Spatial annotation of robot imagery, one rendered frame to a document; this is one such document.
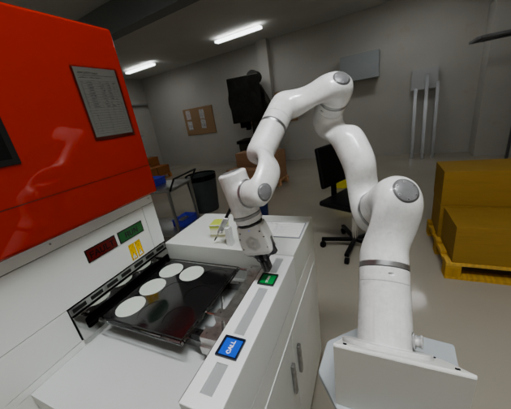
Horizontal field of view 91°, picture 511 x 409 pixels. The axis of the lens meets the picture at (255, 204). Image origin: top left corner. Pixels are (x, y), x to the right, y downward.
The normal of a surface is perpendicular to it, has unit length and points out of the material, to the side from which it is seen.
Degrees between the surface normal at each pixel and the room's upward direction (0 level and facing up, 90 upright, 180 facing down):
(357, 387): 90
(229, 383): 0
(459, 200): 90
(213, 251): 90
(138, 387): 0
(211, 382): 0
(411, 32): 90
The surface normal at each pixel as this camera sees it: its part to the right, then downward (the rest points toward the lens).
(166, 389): -0.15, -0.93
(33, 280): 0.91, 0.01
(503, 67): -0.47, 0.36
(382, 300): -0.44, -0.40
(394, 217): -0.22, 0.27
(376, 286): -0.63, -0.39
